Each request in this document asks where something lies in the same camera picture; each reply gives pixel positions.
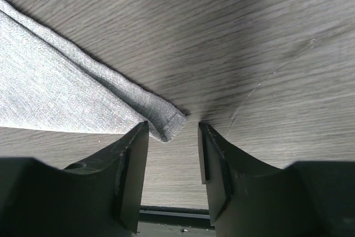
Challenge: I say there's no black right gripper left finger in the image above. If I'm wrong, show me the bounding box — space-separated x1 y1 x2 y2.
1 122 149 236

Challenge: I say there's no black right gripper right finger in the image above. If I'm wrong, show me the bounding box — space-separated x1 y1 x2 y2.
198 123 354 236

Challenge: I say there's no grey cloth napkin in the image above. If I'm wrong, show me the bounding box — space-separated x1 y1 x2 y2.
1 1 187 143

